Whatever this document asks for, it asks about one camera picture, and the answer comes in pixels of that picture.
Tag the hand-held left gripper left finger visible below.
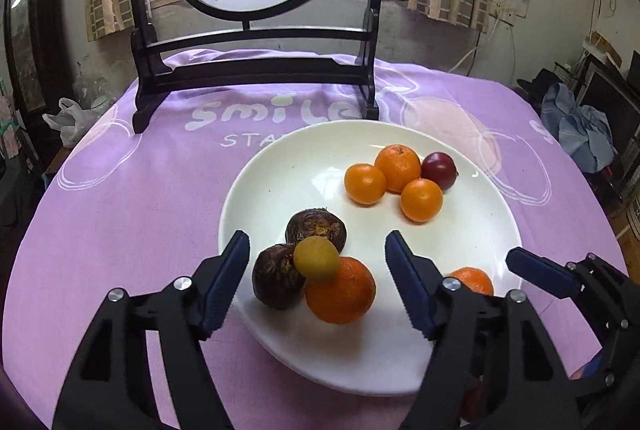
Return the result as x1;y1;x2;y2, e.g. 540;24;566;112
52;230;251;430

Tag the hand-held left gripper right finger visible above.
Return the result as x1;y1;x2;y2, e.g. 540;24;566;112
384;230;583;430

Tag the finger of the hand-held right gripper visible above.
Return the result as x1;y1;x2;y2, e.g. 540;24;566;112
506;247;631;336

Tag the dark brown water chestnut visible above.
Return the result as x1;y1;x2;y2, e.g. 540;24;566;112
285;208;347;256
251;243;307;311

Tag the large orange mandarin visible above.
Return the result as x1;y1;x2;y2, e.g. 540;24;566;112
304;256;377;325

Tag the small orange kumquat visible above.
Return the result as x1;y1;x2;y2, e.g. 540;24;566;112
400;178;444;223

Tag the small yellow cherry tomato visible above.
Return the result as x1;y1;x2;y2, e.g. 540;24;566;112
293;237;341;281

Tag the orange cherry tomato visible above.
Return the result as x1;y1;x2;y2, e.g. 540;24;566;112
344;163;387;205

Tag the dark purple cherry tomato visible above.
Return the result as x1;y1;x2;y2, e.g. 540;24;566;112
421;151;458;191

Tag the small orange mandarin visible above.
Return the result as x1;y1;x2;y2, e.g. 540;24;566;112
374;143;422;193

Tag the white oval plate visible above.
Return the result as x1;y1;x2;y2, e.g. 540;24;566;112
218;120;524;397

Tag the person's right forearm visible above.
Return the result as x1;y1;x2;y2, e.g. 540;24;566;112
570;352;604;381

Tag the purple tablecloth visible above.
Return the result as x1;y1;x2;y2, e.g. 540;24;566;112
0;48;636;430

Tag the blue cloth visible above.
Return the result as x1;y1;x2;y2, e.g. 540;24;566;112
540;83;618;173

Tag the dark cloth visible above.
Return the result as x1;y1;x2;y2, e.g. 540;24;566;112
516;69;563;104

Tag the black monitor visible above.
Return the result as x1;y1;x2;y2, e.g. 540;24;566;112
575;55;640;161

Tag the black table screen persimmon painting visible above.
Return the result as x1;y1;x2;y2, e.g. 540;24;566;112
127;0;391;134

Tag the white plastic bag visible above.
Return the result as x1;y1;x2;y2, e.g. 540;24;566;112
42;98;108;146

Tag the dark wooden cabinet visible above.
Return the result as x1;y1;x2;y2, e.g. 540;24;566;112
2;0;66;111

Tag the white cable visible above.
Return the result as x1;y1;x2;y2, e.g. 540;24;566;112
447;18;501;74

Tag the white wall socket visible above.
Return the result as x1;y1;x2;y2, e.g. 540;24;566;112
490;0;528;18

